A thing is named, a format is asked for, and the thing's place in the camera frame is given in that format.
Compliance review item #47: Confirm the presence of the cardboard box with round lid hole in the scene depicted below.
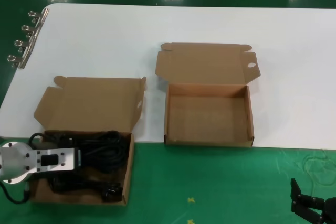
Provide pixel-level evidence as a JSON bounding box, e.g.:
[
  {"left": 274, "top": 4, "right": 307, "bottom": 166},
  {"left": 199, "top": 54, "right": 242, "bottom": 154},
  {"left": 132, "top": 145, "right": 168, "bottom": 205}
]
[{"left": 29, "top": 76, "right": 147, "bottom": 206}]

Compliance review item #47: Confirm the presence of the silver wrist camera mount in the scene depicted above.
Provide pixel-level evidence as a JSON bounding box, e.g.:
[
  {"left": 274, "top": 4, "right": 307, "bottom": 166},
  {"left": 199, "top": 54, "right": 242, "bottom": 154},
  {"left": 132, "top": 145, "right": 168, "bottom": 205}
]
[{"left": 25, "top": 147, "right": 81, "bottom": 174}]

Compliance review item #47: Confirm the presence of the cardboard box with oval lid hole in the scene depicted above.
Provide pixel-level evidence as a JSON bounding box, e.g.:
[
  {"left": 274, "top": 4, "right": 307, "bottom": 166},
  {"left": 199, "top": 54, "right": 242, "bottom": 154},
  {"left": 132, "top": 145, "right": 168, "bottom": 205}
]
[{"left": 154, "top": 42, "right": 261, "bottom": 148}]

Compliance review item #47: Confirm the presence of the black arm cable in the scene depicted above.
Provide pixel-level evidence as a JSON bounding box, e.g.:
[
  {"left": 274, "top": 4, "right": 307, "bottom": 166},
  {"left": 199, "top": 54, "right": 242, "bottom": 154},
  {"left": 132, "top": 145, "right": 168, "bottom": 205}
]
[{"left": 0, "top": 181, "right": 29, "bottom": 205}]

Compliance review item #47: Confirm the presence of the green work tablecloth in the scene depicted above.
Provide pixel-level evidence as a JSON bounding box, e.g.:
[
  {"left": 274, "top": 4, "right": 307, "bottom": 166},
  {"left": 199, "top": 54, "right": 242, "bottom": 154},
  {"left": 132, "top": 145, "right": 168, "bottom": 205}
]
[{"left": 0, "top": 138, "right": 336, "bottom": 224}]

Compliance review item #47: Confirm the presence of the silver metal binder clip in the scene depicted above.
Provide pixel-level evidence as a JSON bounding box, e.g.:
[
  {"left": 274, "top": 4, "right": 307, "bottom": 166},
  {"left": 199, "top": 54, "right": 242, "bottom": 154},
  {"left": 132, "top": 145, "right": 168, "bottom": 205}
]
[
  {"left": 20, "top": 24, "right": 43, "bottom": 38},
  {"left": 7, "top": 54, "right": 30, "bottom": 70},
  {"left": 28, "top": 9, "right": 50, "bottom": 24},
  {"left": 14, "top": 39, "right": 36, "bottom": 53}
]

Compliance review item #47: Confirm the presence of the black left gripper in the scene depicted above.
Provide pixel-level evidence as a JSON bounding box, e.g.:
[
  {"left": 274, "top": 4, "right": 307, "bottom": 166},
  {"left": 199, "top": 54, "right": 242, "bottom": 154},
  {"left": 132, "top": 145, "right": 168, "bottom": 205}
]
[{"left": 35, "top": 136, "right": 76, "bottom": 150}]

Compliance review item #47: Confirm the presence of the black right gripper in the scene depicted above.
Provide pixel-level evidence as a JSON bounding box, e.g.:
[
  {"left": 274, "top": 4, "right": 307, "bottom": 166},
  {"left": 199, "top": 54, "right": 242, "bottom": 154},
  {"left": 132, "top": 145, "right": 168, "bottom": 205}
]
[{"left": 290, "top": 178, "right": 336, "bottom": 224}]

